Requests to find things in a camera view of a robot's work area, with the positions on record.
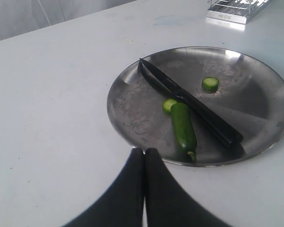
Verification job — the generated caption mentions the black kitchen knife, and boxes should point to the black kitchen knife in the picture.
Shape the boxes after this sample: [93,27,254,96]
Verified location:
[138,58,243,148]

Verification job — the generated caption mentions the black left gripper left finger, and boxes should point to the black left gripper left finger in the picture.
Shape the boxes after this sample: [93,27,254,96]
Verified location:
[65,148,144,227]

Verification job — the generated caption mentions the round cucumber slice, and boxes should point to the round cucumber slice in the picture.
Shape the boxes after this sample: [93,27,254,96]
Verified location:
[162,98,178,115]
[201,77,220,93]

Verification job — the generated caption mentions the chrome wire utensil holder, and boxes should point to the chrome wire utensil holder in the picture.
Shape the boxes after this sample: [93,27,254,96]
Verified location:
[207,0,271,24]

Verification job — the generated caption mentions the round stainless steel plate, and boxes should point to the round stainless steel plate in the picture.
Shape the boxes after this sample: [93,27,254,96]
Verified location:
[107,46,284,167]

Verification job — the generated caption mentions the green cucumber piece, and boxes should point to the green cucumber piece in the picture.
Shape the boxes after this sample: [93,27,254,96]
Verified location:
[170,103,197,162]

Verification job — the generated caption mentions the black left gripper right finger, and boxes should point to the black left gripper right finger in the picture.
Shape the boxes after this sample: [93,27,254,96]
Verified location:
[144,148,229,227]

